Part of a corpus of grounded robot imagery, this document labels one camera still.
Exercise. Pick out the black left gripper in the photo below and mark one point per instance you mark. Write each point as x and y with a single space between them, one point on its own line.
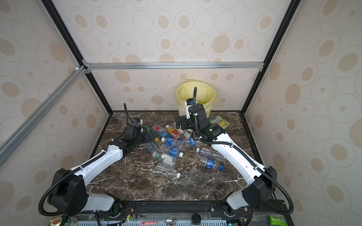
150 140

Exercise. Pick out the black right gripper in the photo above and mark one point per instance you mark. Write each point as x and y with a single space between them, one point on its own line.
183 122

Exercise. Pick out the green soda bottle yellow cap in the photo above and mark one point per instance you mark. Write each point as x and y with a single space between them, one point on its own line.
150 136

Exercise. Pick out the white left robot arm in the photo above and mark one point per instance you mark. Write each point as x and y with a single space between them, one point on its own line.
68 194

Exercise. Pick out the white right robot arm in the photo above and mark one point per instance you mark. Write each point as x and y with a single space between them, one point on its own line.
258 177

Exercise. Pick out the white ribbed waste bin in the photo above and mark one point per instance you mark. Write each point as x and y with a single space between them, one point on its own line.
182 110

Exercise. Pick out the clear square bottle green label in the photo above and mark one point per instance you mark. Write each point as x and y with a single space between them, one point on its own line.
186 134

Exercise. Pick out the orange juice bottle red label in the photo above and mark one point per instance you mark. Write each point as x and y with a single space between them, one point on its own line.
173 132

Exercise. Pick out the blue label bottle white cap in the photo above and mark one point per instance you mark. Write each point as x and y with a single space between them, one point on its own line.
172 142

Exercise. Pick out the Pepsi label clear bottle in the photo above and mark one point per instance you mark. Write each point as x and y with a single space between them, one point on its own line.
193 142

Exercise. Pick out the soda water bottle blue label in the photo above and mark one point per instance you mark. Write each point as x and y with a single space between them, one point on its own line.
172 151

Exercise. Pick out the clear bottle green band label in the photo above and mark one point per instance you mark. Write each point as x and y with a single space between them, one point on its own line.
165 158

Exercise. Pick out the crumpled clear plastic bottle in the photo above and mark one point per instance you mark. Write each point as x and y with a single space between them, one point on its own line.
168 172

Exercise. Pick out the clear bottle dark label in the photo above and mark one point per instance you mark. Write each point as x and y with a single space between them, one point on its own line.
210 154

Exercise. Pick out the green Fox's candy bag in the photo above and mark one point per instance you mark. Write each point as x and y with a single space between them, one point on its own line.
220 121

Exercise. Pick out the green beer can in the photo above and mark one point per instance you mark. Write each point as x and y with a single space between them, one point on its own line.
62 220

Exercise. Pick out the green packet bottom right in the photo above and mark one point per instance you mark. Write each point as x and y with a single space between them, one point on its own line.
277 220

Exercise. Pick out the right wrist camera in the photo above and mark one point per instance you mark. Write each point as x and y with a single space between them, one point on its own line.
188 104

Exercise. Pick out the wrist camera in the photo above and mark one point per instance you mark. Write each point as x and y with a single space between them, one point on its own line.
188 104
138 120

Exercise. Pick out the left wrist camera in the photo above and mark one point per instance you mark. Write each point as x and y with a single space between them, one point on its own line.
138 120

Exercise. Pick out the horizontal aluminium rail back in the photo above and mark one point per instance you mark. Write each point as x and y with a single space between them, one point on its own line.
177 65

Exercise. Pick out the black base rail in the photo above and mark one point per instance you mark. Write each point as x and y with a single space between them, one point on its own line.
189 213

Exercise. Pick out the diagonal aluminium rail left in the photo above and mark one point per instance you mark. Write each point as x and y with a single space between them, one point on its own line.
18 136

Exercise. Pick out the black corner frame post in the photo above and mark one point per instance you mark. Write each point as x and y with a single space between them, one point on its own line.
63 30

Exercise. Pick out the black right corner post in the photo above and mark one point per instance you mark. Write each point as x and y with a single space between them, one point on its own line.
291 10

